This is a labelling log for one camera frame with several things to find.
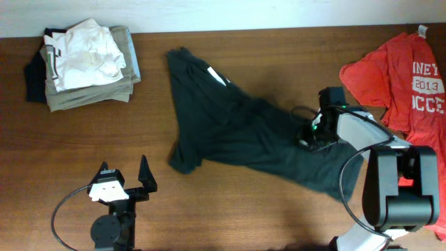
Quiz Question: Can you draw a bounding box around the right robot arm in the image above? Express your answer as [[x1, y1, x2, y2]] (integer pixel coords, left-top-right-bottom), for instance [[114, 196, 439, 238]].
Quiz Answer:
[[298, 87, 440, 251]]

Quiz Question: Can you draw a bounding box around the olive folded garment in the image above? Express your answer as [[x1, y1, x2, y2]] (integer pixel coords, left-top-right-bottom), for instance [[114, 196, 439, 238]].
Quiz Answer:
[[40, 26, 141, 112]]

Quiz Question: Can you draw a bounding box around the white folded shirt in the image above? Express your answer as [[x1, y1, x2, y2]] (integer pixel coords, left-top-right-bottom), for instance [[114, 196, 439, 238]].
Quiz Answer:
[[44, 18, 126, 92]]

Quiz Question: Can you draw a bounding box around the light blue folded garment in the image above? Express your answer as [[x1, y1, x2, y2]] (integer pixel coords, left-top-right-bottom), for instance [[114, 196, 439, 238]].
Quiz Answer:
[[127, 29, 141, 79]]

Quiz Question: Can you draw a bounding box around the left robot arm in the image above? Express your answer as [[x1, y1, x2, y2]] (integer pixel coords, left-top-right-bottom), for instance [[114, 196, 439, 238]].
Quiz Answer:
[[87, 155, 157, 251]]

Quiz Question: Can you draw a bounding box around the red printed t-shirt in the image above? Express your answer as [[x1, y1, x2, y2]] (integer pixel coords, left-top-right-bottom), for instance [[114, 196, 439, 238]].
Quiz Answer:
[[339, 26, 445, 241]]

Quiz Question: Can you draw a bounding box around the dark green t-shirt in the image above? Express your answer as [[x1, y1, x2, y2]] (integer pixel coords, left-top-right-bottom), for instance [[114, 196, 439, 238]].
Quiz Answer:
[[166, 47, 363, 200]]

